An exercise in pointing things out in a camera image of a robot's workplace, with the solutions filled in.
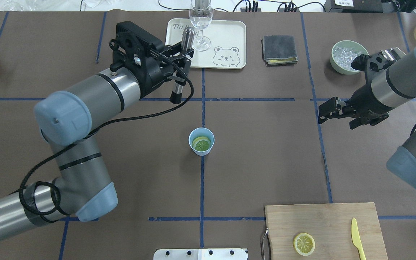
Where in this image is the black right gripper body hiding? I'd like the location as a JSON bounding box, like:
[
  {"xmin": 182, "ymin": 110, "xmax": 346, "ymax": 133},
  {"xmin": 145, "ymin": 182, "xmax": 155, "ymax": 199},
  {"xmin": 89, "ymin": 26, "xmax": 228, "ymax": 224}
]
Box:
[{"xmin": 343, "ymin": 84, "xmax": 390, "ymax": 130}]

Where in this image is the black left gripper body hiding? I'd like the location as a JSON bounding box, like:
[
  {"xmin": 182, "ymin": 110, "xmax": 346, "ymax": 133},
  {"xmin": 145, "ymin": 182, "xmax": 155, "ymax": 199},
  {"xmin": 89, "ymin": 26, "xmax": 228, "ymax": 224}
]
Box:
[{"xmin": 136, "ymin": 51, "xmax": 174, "ymax": 99}]

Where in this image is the steel muddler with black tip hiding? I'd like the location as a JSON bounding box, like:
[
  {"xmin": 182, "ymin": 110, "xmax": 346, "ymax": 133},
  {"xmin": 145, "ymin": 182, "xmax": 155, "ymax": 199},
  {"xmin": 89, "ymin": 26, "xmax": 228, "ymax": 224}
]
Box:
[{"xmin": 170, "ymin": 27, "xmax": 195, "ymax": 104}]

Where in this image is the yellow lemon slice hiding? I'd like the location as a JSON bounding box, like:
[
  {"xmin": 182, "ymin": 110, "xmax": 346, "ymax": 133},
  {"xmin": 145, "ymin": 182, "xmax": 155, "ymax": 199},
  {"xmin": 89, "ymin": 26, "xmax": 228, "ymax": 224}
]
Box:
[
  {"xmin": 192, "ymin": 136, "xmax": 211, "ymax": 152},
  {"xmin": 293, "ymin": 233, "xmax": 316, "ymax": 256}
]

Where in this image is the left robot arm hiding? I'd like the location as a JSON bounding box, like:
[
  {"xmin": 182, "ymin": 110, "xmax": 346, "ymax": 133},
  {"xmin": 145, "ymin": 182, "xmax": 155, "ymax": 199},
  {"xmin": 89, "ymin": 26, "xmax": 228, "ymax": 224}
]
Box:
[{"xmin": 0, "ymin": 44, "xmax": 194, "ymax": 241}]

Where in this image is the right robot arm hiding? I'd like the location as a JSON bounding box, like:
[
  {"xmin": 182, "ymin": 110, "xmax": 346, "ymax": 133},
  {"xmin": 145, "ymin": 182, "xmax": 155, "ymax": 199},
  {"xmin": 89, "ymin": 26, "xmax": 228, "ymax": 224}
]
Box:
[{"xmin": 317, "ymin": 46, "xmax": 416, "ymax": 190}]

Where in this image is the light blue paper cup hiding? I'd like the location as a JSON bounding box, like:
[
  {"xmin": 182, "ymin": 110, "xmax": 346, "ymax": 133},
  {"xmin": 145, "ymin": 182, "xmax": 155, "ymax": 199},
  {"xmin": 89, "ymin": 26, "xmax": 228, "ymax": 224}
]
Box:
[{"xmin": 188, "ymin": 128, "xmax": 215, "ymax": 156}]

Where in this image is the cream bear serving tray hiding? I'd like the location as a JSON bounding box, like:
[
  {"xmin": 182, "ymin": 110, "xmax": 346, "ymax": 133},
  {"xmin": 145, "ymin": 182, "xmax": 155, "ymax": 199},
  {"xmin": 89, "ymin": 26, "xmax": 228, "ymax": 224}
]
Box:
[{"xmin": 165, "ymin": 18, "xmax": 247, "ymax": 69}]

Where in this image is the clear wine glass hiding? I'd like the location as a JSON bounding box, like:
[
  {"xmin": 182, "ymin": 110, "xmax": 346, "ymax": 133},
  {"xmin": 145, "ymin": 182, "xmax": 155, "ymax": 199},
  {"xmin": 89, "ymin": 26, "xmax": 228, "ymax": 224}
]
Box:
[{"xmin": 189, "ymin": 0, "xmax": 213, "ymax": 52}]

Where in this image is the green bowl of ice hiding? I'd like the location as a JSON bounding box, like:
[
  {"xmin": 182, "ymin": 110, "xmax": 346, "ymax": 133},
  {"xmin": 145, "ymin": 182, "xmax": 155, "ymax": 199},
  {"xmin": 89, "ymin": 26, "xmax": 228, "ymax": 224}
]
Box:
[{"xmin": 330, "ymin": 40, "xmax": 368, "ymax": 75}]

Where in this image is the steel ice scoop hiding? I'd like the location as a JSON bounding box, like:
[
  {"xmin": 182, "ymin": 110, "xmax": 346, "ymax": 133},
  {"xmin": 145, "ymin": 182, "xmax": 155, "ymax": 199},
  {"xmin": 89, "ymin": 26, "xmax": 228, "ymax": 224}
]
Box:
[{"xmin": 381, "ymin": 47, "xmax": 406, "ymax": 61}]

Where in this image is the black power strip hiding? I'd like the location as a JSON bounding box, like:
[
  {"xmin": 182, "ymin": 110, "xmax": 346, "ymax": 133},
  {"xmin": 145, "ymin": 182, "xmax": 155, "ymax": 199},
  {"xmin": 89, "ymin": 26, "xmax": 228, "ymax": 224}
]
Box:
[{"xmin": 230, "ymin": 0, "xmax": 308, "ymax": 13}]

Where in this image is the grey folded cloth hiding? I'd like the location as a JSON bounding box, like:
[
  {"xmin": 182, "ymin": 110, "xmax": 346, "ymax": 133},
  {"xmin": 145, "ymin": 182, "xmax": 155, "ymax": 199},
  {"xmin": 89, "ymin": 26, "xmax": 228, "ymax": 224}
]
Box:
[{"xmin": 261, "ymin": 35, "xmax": 298, "ymax": 66}]

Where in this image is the bamboo cutting board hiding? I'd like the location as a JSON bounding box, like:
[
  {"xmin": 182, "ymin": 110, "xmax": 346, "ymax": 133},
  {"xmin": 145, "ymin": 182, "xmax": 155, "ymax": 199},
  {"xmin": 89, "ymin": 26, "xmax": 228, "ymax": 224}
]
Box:
[{"xmin": 265, "ymin": 202, "xmax": 388, "ymax": 260}]

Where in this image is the yellow plastic knife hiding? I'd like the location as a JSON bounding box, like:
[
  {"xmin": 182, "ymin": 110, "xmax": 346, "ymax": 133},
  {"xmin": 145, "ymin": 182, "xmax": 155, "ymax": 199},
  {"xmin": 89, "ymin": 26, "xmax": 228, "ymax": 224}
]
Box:
[{"xmin": 351, "ymin": 218, "xmax": 367, "ymax": 260}]

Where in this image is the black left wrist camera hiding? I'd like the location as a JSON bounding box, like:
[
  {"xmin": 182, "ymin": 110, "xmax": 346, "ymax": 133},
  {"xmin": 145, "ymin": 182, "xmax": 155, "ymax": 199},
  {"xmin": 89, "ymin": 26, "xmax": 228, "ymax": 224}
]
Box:
[{"xmin": 108, "ymin": 21, "xmax": 165, "ymax": 72}]

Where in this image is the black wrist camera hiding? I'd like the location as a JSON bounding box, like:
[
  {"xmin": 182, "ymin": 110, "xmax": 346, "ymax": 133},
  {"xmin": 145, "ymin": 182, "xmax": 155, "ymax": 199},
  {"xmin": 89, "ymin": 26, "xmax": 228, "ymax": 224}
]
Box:
[
  {"xmin": 108, "ymin": 21, "xmax": 165, "ymax": 72},
  {"xmin": 351, "ymin": 52, "xmax": 396, "ymax": 85}
]

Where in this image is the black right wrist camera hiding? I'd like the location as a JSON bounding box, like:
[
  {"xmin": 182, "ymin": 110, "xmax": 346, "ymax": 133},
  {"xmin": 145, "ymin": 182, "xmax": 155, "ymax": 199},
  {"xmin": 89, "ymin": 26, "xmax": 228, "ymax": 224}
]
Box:
[{"xmin": 351, "ymin": 52, "xmax": 396, "ymax": 85}]

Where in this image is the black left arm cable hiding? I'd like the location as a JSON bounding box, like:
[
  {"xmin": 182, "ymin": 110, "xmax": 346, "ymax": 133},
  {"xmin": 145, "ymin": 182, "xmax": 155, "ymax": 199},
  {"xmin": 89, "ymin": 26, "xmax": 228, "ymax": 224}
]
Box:
[{"xmin": 18, "ymin": 40, "xmax": 194, "ymax": 216}]

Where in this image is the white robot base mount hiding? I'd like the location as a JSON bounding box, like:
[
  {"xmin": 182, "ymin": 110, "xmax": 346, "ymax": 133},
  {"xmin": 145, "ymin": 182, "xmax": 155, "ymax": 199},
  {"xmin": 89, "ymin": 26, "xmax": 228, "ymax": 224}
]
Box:
[{"xmin": 153, "ymin": 248, "xmax": 249, "ymax": 260}]

